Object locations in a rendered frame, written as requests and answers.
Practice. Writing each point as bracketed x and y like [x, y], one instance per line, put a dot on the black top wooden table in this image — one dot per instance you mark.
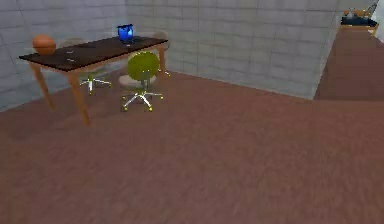
[358, 22]

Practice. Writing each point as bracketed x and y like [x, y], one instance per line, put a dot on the dark wooden desk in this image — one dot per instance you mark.
[90, 55]

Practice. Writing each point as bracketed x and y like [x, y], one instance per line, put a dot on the blue screen laptop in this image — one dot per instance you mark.
[125, 33]

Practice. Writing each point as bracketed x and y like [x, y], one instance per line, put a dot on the silver pen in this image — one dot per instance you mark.
[69, 52]
[71, 60]

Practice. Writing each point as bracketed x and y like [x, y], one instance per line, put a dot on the olive green swivel chair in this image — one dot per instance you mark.
[143, 68]

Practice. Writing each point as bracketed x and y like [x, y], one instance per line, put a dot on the orange basketball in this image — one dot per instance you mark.
[44, 44]

